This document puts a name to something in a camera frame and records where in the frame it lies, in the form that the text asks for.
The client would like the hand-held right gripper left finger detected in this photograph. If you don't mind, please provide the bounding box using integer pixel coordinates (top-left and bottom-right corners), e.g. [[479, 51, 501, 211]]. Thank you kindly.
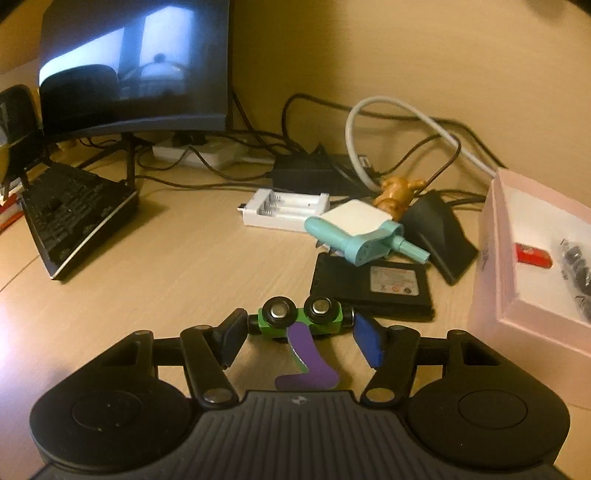
[[99, 308, 249, 411]]

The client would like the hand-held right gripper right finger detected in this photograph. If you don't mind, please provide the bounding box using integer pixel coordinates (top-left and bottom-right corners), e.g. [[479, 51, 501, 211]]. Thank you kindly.
[[353, 314, 504, 408]]

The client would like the green toy car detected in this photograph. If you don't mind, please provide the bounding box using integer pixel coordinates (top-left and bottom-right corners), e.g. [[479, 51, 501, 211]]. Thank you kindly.
[[248, 295, 356, 342]]

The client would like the black battery pack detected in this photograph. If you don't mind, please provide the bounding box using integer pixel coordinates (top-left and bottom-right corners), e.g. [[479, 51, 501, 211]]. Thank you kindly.
[[308, 254, 435, 323]]

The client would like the purple wooden curved piece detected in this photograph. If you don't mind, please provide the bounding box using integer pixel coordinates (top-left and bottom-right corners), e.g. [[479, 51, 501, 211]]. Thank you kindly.
[[274, 322, 340, 392]]

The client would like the teal and white handheld device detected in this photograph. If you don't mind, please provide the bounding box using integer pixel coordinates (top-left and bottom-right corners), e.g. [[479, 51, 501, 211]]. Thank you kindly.
[[304, 199, 431, 268]]

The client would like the dark grey wedge-shaped object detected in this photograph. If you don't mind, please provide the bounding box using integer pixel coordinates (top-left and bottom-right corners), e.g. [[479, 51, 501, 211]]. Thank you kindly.
[[401, 191, 479, 286]]

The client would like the pink box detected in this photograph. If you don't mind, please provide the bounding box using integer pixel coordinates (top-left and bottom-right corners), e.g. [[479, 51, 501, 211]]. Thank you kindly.
[[466, 169, 591, 370]]

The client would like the wooden bear figurine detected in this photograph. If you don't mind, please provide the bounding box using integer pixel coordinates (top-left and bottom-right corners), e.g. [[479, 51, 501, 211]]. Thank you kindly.
[[373, 176, 426, 222]]

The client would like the white battery charger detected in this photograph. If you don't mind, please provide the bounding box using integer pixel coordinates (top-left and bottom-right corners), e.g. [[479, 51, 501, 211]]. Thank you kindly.
[[238, 188, 331, 228]]

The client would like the black power adapter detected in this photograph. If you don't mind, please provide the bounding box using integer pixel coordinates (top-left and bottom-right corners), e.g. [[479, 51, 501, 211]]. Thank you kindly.
[[272, 154, 370, 195]]

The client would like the white power strip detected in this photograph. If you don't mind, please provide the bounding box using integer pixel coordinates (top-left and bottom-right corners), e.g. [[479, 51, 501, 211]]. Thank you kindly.
[[152, 141, 247, 171]]

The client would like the small red object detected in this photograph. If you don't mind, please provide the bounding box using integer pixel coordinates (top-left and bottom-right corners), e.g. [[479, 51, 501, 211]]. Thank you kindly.
[[514, 242, 554, 268]]

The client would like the black keyboard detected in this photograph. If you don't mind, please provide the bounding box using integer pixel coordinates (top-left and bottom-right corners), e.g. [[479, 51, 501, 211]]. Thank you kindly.
[[21, 159, 140, 281]]

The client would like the black beaded object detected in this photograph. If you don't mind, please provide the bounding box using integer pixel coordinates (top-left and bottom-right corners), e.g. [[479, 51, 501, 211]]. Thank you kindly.
[[556, 237, 591, 324]]

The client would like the red and white box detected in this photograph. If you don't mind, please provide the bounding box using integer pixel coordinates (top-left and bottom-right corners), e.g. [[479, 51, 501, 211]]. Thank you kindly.
[[0, 200, 23, 232]]

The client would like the curved computer monitor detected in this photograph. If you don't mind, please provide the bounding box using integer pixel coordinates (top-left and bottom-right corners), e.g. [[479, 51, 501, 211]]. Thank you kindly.
[[37, 0, 232, 190]]

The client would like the black rounded object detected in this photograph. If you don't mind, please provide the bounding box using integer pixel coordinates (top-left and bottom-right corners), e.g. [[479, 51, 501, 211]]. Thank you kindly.
[[0, 84, 47, 185]]

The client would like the black cable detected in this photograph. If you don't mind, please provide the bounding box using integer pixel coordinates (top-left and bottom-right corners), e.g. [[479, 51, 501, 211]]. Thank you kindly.
[[136, 168, 278, 191], [281, 93, 462, 190], [455, 121, 506, 169]]

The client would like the thick white cable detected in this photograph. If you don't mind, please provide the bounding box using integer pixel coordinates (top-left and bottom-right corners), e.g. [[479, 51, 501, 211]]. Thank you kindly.
[[346, 96, 502, 192]]

